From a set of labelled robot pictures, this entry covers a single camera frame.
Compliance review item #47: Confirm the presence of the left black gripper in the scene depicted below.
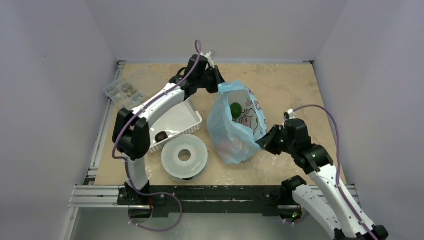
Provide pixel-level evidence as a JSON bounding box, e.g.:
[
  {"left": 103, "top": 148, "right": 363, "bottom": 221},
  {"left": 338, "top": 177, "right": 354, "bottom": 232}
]
[{"left": 196, "top": 65, "right": 231, "bottom": 95}]

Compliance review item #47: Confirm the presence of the light blue plastic bag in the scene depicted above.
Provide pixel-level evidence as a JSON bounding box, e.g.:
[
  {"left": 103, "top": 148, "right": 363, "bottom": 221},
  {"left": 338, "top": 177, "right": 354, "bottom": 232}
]
[{"left": 206, "top": 80, "right": 268, "bottom": 165}]

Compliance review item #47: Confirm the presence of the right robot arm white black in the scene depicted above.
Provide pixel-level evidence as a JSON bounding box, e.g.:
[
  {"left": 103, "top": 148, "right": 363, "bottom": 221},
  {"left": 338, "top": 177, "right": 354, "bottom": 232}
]
[{"left": 256, "top": 118, "right": 389, "bottom": 240}]

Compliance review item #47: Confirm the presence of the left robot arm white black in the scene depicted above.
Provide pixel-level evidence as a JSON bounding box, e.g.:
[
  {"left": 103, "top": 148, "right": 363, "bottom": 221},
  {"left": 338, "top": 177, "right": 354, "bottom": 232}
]
[{"left": 112, "top": 51, "right": 224, "bottom": 205}]

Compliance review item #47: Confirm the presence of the green fake fruit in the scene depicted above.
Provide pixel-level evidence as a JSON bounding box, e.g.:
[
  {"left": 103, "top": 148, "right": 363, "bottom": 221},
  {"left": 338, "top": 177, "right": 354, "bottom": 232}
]
[{"left": 230, "top": 102, "right": 243, "bottom": 120}]

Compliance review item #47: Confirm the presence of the white perforated plastic basket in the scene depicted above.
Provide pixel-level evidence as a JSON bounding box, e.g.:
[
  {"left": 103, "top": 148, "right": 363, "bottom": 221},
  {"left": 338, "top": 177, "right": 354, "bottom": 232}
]
[{"left": 149, "top": 99, "right": 203, "bottom": 153}]

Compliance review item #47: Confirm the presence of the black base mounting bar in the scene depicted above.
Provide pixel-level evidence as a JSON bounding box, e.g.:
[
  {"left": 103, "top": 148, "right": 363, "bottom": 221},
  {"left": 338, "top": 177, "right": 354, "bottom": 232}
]
[{"left": 117, "top": 184, "right": 303, "bottom": 220}]

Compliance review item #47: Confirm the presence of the dark fruit in basket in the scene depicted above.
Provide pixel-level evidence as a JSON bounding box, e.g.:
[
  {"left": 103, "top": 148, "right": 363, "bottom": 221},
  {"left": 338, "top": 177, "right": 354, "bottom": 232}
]
[{"left": 154, "top": 131, "right": 169, "bottom": 143}]

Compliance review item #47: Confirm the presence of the clear plastic screw organizer box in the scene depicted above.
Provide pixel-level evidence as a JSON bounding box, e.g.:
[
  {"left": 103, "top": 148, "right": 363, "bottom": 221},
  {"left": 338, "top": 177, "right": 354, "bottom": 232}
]
[{"left": 103, "top": 67, "right": 166, "bottom": 110}]

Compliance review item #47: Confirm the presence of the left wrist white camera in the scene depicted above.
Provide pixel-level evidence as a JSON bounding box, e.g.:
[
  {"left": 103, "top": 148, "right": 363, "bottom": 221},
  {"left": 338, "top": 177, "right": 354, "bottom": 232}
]
[{"left": 201, "top": 50, "right": 217, "bottom": 69}]

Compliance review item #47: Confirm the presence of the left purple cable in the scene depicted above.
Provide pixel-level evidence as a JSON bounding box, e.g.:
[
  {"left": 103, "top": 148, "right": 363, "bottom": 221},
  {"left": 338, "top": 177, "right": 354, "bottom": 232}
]
[{"left": 111, "top": 40, "right": 203, "bottom": 200}]

